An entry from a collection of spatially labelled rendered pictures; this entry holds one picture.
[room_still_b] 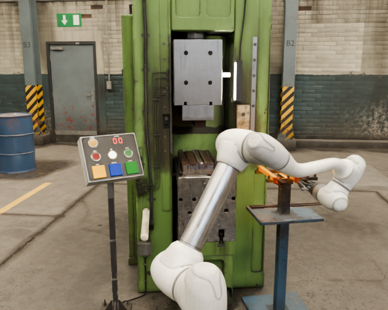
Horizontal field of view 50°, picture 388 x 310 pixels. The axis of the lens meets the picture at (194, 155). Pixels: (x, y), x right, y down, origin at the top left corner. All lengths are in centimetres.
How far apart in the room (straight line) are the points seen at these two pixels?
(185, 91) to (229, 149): 94
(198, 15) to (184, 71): 39
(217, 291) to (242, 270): 160
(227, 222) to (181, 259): 111
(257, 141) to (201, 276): 55
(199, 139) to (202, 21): 89
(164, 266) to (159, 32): 156
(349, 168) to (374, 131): 695
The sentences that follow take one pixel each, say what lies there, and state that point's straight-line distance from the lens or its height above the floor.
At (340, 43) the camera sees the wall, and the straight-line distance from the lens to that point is 872.
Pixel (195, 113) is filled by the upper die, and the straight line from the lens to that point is 261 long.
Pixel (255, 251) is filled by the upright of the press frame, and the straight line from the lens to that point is 311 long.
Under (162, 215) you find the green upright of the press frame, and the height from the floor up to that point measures 59.
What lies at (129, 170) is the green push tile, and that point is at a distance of 248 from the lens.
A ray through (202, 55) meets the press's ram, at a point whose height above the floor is 167.
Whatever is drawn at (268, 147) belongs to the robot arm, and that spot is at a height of 129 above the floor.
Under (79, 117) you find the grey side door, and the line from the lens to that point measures 921.
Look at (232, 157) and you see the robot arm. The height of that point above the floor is 123.
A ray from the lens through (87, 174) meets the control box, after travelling 242.
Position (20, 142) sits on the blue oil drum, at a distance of 684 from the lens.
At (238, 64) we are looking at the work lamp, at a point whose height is 161.
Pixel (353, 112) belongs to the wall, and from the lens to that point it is 883.
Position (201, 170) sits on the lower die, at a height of 94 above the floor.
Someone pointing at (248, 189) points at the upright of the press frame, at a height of 76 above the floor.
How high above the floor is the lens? 159
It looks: 12 degrees down
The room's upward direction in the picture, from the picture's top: straight up
